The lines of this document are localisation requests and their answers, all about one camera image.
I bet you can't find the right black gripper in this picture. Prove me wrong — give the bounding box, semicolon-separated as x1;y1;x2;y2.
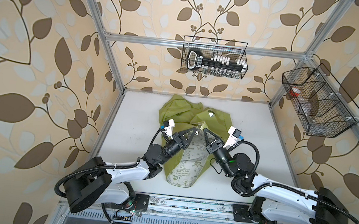
202;129;239;179

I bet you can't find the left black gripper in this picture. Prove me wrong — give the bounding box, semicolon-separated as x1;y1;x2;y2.
156;124;194;170

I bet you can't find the green zip-up hooded jacket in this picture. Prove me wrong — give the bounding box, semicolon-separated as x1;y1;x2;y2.
158;94;232;188

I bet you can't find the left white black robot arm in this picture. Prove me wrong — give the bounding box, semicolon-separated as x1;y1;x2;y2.
54;126;197;213

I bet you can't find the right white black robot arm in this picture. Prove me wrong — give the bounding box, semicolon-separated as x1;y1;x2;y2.
203;129;359;224

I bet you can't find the black tool set in basket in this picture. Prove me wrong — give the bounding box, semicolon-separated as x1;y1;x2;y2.
184;49;248;79

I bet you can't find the red-capped item in basket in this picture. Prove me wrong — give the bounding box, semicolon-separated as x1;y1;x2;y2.
289;87;301;98

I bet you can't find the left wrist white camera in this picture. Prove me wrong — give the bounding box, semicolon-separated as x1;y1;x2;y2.
161;119;175;142

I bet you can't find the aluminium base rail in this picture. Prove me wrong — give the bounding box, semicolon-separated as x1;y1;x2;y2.
56;184;326;224

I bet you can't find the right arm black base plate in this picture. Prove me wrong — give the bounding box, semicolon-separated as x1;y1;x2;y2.
232;204;267;224

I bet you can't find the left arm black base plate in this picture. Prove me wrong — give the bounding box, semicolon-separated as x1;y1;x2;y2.
106;193;150;212

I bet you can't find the black wire basket back wall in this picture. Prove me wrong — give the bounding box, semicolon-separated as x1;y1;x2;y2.
181;36;248;80

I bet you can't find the black wire basket wall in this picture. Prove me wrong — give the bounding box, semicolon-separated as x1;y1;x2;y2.
181;36;248;80
282;63;359;138

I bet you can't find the aluminium frame back crossbar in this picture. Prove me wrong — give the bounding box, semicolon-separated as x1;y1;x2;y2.
105;33;307;60

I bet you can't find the black wire basket right wall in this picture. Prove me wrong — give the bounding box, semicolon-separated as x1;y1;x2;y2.
282;63;359;138

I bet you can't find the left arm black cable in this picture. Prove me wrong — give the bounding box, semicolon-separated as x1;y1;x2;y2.
99;201;136;224

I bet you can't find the aluminium frame right post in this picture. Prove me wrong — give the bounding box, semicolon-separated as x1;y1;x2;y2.
269;0;354;115

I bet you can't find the aluminium frame post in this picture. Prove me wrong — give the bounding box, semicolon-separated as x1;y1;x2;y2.
269;0;354;115
86;0;125;94

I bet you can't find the aluminium frame left post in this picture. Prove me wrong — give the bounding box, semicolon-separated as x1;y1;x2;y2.
86;0;125;94

